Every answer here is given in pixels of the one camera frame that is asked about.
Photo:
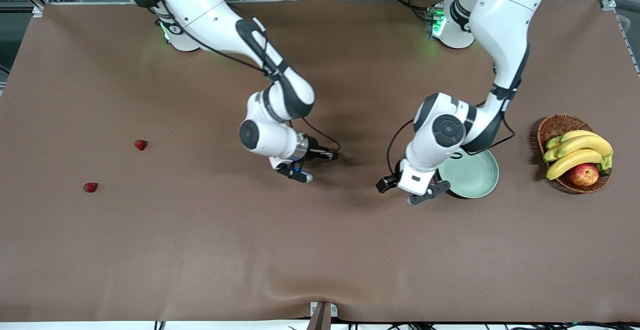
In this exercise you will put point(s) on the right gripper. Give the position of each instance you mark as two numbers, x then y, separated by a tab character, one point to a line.
315	153

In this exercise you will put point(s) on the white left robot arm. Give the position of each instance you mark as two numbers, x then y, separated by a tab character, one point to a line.
505	20

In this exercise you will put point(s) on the brown camera pole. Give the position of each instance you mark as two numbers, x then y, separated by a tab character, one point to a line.
320	320

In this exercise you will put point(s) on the metal clamp bracket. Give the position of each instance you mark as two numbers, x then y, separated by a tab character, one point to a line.
334	310

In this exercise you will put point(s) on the red apple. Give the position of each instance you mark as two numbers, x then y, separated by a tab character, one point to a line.
584	175

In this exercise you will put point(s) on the small red strawberry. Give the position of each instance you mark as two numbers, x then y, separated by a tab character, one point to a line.
90	187
141	145

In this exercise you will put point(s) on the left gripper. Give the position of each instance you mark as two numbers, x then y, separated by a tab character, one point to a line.
385	184

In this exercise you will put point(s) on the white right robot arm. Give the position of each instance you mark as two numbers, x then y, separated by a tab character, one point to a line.
200	5

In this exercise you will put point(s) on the yellow banana bunch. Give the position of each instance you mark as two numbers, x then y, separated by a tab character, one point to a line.
575	160

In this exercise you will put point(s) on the pale green round plate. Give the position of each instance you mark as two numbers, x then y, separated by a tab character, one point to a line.
475	177

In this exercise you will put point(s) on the brown wicker basket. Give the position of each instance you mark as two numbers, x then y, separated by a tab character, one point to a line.
557	125

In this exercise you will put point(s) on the brown table mat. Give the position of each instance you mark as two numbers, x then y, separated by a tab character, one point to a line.
320	245

